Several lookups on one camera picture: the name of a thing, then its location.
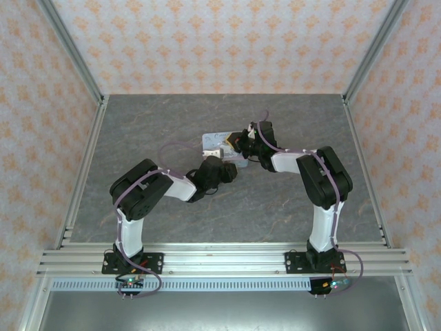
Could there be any aluminium table edge rail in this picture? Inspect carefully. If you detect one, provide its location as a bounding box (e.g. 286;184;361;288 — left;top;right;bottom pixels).
51;242;393;252

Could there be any blue cartoon tin box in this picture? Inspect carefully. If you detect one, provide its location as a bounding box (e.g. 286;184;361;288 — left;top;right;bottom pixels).
201;132;249;170

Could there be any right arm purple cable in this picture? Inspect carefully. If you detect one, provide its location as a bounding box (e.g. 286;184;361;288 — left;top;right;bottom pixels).
256;109;366;297

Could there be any aluminium frame leg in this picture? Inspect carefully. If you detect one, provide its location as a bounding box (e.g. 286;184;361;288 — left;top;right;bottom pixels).
19;275;52;331
392;275;431;331

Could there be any grey metal shelf panel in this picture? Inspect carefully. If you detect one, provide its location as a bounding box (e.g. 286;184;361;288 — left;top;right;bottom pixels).
36;291;409;331

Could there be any wide aluminium base beam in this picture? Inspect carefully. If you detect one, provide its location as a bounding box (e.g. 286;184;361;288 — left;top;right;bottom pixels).
36;250;413;277

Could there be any black controller board mount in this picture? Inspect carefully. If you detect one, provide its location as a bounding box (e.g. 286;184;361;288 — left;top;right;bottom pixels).
115;275;145;299
308;277;352;297

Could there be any aluminium table side rail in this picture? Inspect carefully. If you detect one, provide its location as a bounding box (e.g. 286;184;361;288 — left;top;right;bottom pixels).
53;94;110;251
340;94;393;249

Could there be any aluminium frame post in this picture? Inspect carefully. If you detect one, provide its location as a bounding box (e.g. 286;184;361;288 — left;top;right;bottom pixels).
36;0;106;104
342;0;411;104

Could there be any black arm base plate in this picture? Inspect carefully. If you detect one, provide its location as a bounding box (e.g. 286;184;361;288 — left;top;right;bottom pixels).
101;252;165;275
285;251;347;275

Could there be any grey slotted cable duct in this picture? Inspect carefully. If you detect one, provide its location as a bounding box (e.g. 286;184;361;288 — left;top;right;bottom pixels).
50;279;313;293

